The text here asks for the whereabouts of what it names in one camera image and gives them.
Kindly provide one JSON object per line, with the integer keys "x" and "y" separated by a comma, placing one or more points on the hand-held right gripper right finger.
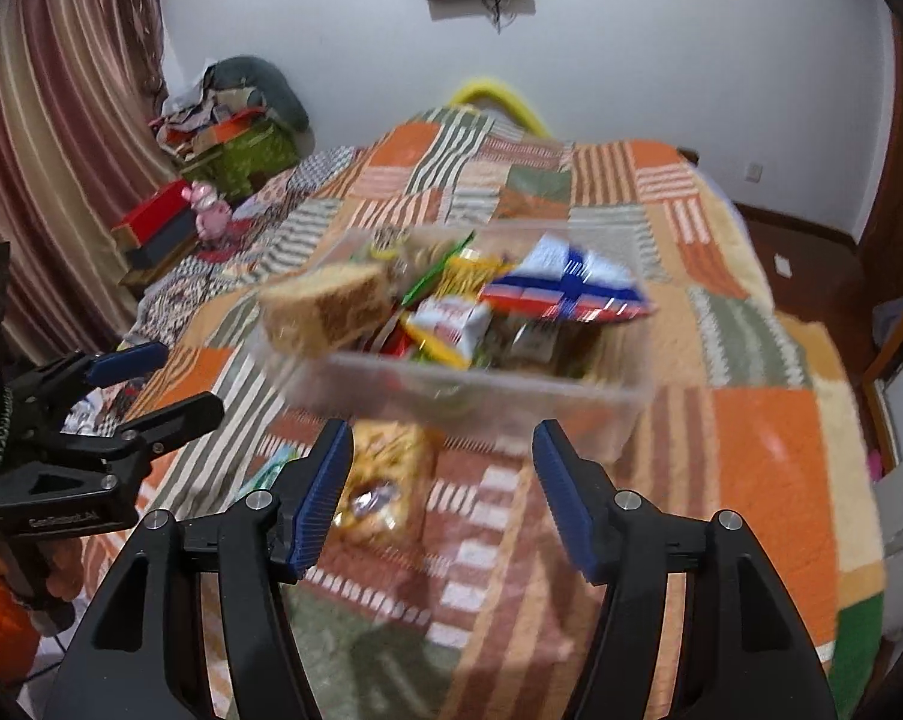
{"x": 567, "y": 495}

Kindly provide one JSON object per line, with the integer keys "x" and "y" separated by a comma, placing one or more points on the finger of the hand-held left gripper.
{"x": 181, "y": 420}
{"x": 129, "y": 361}

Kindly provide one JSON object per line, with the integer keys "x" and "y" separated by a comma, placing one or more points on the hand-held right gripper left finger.
{"x": 324, "y": 495}

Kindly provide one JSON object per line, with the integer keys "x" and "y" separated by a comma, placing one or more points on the orange fried snack bag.
{"x": 384, "y": 472}

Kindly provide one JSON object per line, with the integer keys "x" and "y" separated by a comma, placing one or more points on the clear plastic container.
{"x": 496, "y": 405}

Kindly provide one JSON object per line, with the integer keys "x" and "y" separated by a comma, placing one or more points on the brown cake slice package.
{"x": 324, "y": 307}

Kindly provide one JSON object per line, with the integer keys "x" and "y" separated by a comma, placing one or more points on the yellow white snack packet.
{"x": 451, "y": 326}

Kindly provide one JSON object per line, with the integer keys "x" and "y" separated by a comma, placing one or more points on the blue white snack bag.
{"x": 564, "y": 285}

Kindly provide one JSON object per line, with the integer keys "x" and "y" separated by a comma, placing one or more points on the checkered patterned quilt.
{"x": 196, "y": 285}

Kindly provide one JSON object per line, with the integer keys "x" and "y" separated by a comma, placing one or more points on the dark box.
{"x": 159, "y": 247}

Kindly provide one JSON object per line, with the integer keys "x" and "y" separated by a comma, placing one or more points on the red box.
{"x": 155, "y": 206}

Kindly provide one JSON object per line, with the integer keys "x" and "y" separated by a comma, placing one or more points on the pink plush toy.
{"x": 211, "y": 214}

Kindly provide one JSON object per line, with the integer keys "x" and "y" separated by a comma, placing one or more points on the orange patchwork blanket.
{"x": 759, "y": 465}

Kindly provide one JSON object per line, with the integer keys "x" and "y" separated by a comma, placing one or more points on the green box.
{"x": 249, "y": 157}

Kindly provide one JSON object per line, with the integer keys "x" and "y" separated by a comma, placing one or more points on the pile of clothes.
{"x": 189, "y": 116}

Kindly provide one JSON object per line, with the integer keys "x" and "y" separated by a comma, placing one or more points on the striped red beige curtain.
{"x": 46, "y": 90}

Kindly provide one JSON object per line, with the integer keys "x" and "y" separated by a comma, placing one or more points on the white floor outlet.
{"x": 783, "y": 265}

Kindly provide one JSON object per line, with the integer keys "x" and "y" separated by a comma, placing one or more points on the yellow hoop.
{"x": 489, "y": 86}

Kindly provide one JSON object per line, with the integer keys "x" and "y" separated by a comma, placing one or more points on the white wall outlet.
{"x": 756, "y": 172}

